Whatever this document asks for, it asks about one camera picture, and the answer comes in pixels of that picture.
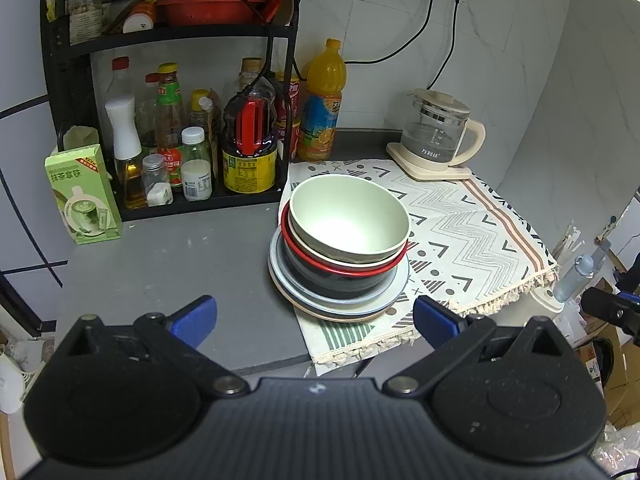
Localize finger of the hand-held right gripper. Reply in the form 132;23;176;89
580;287;640;347

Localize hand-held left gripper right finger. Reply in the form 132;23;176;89
382;294;573;397

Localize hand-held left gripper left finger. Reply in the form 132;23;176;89
65;294;251;397

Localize pale green bowl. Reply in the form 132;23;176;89
290;230;408;266
290;175;412;256

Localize white plate blue script print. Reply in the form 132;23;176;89
268;227;412;312

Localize small white plate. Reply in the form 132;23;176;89
281;255;401;307

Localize red and black bowl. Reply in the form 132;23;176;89
280;200;410;297

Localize grey spray bottle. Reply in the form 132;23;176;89
552;239;613;303

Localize cardboard box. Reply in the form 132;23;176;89
575;320;640;431

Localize cream plastic stand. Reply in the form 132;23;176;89
530;285;566;314

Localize patterned fringed table mat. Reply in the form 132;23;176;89
277;159;560;376

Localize small white plastic jar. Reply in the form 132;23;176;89
181;159;213;202

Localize small glass spice jar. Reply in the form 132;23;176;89
141;154;174;207

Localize cream kettle base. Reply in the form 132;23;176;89
386;141;473;182

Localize large soy sauce bottle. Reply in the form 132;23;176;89
221;57;279;195

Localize green tea box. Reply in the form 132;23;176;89
44;144;123;246

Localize clear bottle white cap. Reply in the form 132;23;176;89
181;126;212;163

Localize white plastic object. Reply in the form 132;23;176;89
0;352;26;415

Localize glass electric kettle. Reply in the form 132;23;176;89
400;88;487;167

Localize red drink can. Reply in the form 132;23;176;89
276;121;301;161
274;72;302;126

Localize oil bottle white spout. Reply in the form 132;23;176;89
105;95;148;210

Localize dark sauce bottle red cap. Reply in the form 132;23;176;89
137;73;161;150

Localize pale green open carton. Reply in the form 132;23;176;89
59;125;99;153

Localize sauce bottle green label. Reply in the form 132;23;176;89
155;62;186;188

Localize bottle with yellow cap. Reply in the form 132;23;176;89
189;89;217;136

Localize orange juice bottle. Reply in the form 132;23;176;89
296;38;348;162

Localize clear bottle red cap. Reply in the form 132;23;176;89
107;56;138;106

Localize black metal shelf rack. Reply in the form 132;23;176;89
40;0;301;222

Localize orange and white bottle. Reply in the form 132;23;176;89
121;0;158;35

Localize red plastic basket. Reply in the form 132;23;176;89
156;0;266;27

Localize printed food box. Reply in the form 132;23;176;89
67;0;106;46

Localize red packet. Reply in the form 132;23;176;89
262;0;295;25

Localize black cable in rack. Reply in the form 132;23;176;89
224;0;278;126

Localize black kettle power cable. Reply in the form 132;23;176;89
426;0;467;91

